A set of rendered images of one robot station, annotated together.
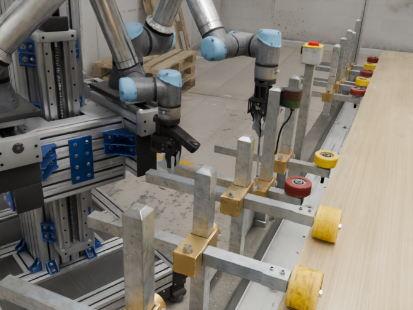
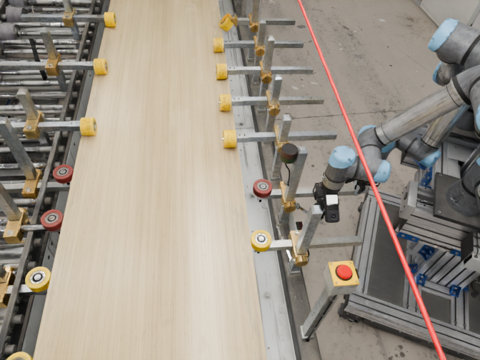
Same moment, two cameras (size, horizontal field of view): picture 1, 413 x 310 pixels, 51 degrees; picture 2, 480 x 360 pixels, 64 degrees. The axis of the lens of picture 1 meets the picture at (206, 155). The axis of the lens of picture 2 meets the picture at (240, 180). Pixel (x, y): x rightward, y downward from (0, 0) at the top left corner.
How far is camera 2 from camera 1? 2.25 m
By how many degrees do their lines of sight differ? 99
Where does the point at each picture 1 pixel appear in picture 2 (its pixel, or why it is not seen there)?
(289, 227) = (269, 256)
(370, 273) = (203, 131)
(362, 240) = (211, 150)
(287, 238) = not seen: hidden behind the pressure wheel
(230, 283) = (268, 166)
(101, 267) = (393, 266)
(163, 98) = not seen: hidden behind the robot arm
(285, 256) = (258, 224)
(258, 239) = (275, 203)
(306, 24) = not seen: outside the picture
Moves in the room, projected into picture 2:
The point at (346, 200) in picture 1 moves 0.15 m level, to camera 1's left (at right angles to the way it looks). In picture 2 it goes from (228, 181) to (258, 170)
